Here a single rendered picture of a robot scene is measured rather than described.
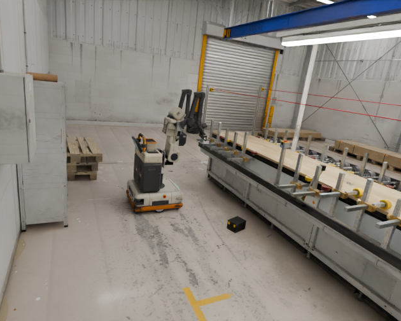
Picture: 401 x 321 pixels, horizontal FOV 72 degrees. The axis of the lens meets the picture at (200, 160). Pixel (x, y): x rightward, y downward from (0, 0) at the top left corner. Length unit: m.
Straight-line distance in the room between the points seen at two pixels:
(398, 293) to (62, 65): 9.01
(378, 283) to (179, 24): 9.04
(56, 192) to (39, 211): 0.27
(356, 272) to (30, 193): 3.30
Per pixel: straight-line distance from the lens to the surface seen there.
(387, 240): 2.55
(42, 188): 3.33
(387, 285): 2.97
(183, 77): 10.13
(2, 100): 2.22
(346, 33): 3.23
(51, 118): 3.12
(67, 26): 9.50
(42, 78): 3.60
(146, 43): 9.76
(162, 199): 3.68
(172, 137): 3.71
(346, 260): 3.14
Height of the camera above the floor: 1.75
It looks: 16 degrees down
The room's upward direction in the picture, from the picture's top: 7 degrees clockwise
